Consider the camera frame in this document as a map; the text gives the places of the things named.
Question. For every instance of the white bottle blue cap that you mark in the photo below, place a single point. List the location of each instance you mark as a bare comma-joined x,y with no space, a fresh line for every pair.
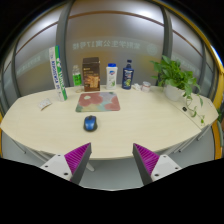
111,77

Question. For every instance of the crumpled white tissue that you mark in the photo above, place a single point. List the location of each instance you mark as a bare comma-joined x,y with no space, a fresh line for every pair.
136,87

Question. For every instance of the dark blue pump bottle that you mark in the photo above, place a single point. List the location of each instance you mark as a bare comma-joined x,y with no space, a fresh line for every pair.
127,77

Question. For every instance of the clear bottle green label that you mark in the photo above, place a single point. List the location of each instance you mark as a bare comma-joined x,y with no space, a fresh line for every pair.
77,79

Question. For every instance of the white green shuttlecock tube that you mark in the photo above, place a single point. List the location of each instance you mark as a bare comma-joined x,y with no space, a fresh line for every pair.
58,73

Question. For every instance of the floral pastel mouse pad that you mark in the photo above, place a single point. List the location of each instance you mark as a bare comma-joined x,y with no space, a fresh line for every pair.
98,101

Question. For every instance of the small white tissue packet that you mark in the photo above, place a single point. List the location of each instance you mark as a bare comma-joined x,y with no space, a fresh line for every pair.
44,104

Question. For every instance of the blue computer mouse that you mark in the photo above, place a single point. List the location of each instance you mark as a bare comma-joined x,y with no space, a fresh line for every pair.
90,123

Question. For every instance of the small white jar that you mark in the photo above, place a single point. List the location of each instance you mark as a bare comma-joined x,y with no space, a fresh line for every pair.
146,87

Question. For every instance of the green plant in white pot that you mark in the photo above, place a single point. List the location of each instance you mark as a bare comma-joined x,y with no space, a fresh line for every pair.
174,80

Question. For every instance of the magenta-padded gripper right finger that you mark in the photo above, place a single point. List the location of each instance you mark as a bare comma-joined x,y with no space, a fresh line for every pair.
162,165

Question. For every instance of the small black object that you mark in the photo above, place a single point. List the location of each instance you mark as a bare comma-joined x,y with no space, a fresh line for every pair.
184,108

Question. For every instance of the brown cracker box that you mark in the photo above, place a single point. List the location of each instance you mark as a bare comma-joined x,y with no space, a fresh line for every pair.
91,75

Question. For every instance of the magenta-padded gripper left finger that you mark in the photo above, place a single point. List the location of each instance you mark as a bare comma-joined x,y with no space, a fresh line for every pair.
60,165

